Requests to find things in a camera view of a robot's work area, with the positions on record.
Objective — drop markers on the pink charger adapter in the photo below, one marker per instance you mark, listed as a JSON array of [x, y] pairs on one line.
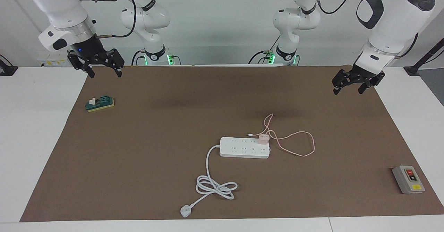
[[263, 139]]

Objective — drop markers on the white power strip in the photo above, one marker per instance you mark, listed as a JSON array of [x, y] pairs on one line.
[[242, 150]]

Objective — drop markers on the green knife switch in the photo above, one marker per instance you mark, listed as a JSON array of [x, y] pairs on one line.
[[102, 103]]

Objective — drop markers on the white box with yellow labels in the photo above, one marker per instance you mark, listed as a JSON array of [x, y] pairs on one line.
[[52, 62]]

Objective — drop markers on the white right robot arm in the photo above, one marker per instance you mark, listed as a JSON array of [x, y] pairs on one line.
[[59, 3]]

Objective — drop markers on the black clamp stand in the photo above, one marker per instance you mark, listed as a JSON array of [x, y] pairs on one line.
[[7, 70]]

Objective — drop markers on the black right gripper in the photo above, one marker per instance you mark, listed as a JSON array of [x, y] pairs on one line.
[[90, 53]]

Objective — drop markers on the brown table mat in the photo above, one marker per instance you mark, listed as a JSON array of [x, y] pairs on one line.
[[156, 138]]

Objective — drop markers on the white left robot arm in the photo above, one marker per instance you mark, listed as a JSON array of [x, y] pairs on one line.
[[392, 13]]

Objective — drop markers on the black angled stand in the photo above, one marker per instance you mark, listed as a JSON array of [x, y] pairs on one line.
[[412, 69]]

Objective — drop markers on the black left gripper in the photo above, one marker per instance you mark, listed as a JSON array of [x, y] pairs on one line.
[[360, 75]]

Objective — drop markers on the grey on-off switch box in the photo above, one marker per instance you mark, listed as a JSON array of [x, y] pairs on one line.
[[409, 180]]

